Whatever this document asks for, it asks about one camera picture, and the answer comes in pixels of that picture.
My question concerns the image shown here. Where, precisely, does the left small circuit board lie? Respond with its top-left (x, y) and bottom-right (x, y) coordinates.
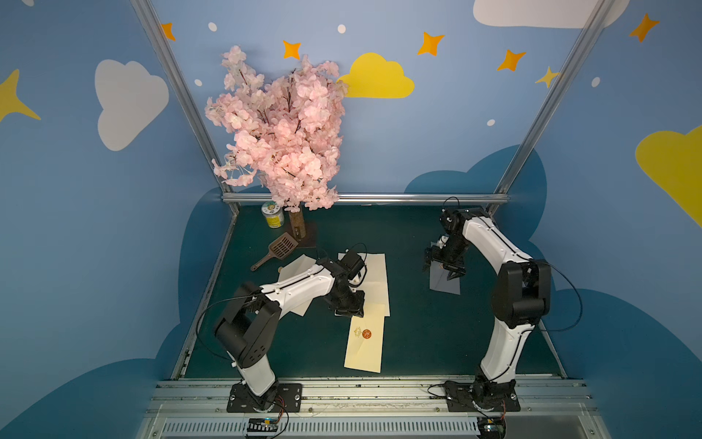
top-left (244, 418), bottom-right (282, 438)

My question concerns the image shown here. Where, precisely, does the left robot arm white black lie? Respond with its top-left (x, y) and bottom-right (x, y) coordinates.
top-left (213, 250), bottom-right (366, 413)

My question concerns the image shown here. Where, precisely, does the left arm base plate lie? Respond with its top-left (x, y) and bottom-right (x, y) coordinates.
top-left (226, 383), bottom-right (303, 413)

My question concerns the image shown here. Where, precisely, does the brown slotted scoop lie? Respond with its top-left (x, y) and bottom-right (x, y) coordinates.
top-left (250, 232), bottom-right (299, 272)

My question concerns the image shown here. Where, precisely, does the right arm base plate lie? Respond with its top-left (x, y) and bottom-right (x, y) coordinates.
top-left (444, 379), bottom-right (521, 413)

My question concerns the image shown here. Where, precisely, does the pink cherry blossom tree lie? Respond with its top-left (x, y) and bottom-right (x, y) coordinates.
top-left (205, 46), bottom-right (347, 213)

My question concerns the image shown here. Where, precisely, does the right aluminium frame post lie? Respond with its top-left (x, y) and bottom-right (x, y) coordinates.
top-left (486, 0), bottom-right (616, 216)

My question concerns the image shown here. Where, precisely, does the aluminium rail base frame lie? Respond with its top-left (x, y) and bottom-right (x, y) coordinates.
top-left (137, 376), bottom-right (610, 438)

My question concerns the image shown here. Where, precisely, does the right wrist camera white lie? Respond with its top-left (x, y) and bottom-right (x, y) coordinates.
top-left (435, 235), bottom-right (449, 248)

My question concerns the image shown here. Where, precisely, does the small circuit board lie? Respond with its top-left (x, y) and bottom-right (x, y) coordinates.
top-left (244, 418), bottom-right (282, 438)
top-left (477, 417), bottom-right (506, 439)

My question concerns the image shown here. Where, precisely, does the grey envelope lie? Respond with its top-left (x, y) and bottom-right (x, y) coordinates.
top-left (429, 262), bottom-right (461, 296)

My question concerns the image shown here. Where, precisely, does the yellow envelope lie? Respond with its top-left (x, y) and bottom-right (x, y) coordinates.
top-left (344, 303), bottom-right (387, 373)

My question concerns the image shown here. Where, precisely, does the cream paper sheet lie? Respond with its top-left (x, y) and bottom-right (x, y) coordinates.
top-left (350, 252), bottom-right (390, 318)

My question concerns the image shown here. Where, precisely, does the right small circuit board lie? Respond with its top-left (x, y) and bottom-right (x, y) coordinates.
top-left (477, 417), bottom-right (506, 439)

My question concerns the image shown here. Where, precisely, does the back horizontal aluminium bar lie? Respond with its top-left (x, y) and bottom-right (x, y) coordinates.
top-left (222, 192), bottom-right (509, 206)

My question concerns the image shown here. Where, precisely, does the aluminium frame post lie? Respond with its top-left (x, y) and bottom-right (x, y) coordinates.
top-left (130, 0), bottom-right (241, 215)
top-left (486, 0), bottom-right (616, 216)

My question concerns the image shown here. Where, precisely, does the yellow green tin can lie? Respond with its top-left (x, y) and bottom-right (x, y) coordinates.
top-left (261, 200), bottom-right (284, 229)

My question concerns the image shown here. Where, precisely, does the left aluminium frame post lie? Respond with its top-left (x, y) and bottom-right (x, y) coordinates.
top-left (130, 0), bottom-right (241, 215)

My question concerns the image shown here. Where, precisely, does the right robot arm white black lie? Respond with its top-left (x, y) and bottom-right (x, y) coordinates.
top-left (424, 208), bottom-right (551, 406)

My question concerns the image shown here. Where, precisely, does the white paper sheet left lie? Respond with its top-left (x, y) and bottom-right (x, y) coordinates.
top-left (268, 255), bottom-right (334, 318)

